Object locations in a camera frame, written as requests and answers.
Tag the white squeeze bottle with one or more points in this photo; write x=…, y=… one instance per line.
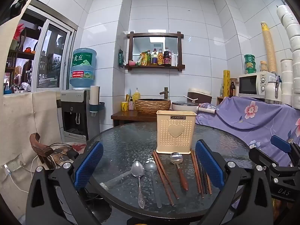
x=173, y=59

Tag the green capped sauce bottle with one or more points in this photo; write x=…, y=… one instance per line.
x=148, y=58

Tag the brown wooden chopstick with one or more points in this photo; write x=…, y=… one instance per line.
x=164, y=180
x=167, y=175
x=195, y=168
x=199, y=180

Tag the wooden counter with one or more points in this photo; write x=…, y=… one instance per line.
x=126, y=116

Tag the yellow soap bottle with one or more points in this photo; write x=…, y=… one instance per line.
x=136, y=95

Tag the lidded glass jar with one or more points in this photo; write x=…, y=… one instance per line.
x=263, y=66

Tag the sliding window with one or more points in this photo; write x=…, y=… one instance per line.
x=46, y=58

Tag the small pink bottle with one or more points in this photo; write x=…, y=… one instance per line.
x=131, y=105

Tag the beige plastic utensil holder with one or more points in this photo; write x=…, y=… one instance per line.
x=175, y=131

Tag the bronze faucet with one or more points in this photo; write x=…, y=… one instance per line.
x=165, y=93

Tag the stack of yellow paper cups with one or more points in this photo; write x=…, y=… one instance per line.
x=269, y=49

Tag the brown glass bottle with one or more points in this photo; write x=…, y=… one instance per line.
x=232, y=90

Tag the white kettle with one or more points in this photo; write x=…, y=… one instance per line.
x=273, y=91

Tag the stack of green noodle cups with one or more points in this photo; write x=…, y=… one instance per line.
x=249, y=64

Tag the blue labelled sauce bottle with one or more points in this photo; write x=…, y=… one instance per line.
x=154, y=58

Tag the white pan with glass lid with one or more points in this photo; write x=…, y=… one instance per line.
x=184, y=106

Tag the black chopstick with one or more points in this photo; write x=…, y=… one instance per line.
x=203, y=182
x=208, y=188

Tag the white microwave oven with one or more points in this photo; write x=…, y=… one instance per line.
x=250, y=85

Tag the woven brown wash basin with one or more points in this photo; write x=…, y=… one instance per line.
x=152, y=106

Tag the green hanging packet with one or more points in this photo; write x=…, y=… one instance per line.
x=121, y=58

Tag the amber oil bottle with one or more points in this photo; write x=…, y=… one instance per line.
x=160, y=58

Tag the engraved steel spoon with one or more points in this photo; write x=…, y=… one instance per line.
x=137, y=168

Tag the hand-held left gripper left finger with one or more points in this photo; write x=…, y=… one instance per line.
x=89, y=164

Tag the small clear bottle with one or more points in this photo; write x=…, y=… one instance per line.
x=221, y=92

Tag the wooden framed mirror shelf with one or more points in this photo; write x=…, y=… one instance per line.
x=154, y=37

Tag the wooden chair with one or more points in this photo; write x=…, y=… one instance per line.
x=41, y=148

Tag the yellow roll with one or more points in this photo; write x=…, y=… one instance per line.
x=226, y=84

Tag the paper cup dispenser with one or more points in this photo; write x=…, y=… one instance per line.
x=95, y=98

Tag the floral cushion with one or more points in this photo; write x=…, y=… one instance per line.
x=77, y=148

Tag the yellow seasoning packet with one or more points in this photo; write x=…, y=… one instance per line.
x=142, y=59

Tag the translucent grey plastic spoon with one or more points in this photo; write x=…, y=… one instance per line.
x=151, y=168

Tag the yellow cup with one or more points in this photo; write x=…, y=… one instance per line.
x=124, y=106

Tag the dark soy sauce bottle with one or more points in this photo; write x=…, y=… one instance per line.
x=166, y=58

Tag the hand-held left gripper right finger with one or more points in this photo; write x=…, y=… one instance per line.
x=209, y=164

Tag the purple floral cloth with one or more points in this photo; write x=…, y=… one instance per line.
x=246, y=126

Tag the pink small bowl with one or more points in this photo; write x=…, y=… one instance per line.
x=132, y=63

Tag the wall power socket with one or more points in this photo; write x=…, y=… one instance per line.
x=14, y=165

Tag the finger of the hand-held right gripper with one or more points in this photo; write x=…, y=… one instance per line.
x=280, y=144
x=259, y=155

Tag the stacks of white cups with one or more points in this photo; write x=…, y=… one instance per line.
x=290, y=51

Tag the brown and white rice cooker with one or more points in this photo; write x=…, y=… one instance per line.
x=199, y=95

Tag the grey water dispenser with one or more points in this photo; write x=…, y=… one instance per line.
x=75, y=114

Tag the blue water jug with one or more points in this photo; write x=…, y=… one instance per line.
x=83, y=68

